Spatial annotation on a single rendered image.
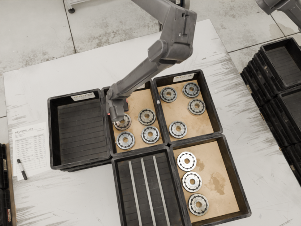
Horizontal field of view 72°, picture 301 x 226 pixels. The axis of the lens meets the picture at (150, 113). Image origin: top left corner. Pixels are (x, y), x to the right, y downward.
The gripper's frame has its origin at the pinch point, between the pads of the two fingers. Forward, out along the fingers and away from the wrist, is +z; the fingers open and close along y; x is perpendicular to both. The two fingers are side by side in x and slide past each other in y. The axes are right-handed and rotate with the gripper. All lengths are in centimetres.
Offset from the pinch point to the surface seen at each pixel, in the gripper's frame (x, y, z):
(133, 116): -1.3, 6.1, 12.1
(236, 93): 6, 77, 29
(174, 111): -2.6, 30.4, 13.0
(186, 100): 3.2, 38.8, 13.8
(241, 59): 69, 130, 106
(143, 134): -13.7, 10.2, 8.4
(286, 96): 7, 134, 63
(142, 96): 10.7, 13.1, 13.2
